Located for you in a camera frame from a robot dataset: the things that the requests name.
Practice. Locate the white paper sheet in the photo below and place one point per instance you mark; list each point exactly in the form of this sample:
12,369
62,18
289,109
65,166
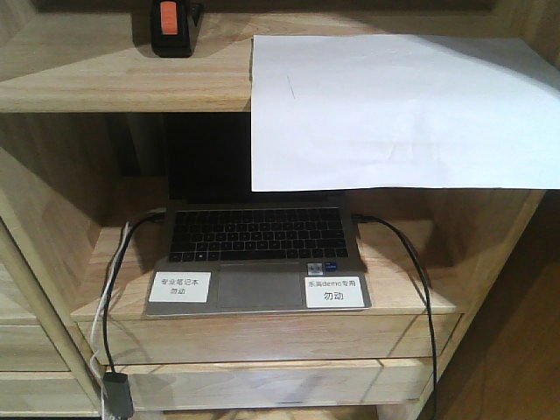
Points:
386,110

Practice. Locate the black orange stapler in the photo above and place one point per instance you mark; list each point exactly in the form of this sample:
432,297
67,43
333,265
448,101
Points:
174,27

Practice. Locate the grey laptop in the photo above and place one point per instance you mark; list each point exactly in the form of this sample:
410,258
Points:
258,246

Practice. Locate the white label right on laptop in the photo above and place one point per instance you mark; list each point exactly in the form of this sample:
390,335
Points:
333,292

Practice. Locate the white label on laptop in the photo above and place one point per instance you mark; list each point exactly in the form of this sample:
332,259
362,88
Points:
180,287
333,292

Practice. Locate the white label left on laptop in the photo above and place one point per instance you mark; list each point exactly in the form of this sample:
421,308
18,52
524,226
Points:
180,287

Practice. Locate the grey usb adapter hub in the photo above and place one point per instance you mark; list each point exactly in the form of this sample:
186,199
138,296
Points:
117,391

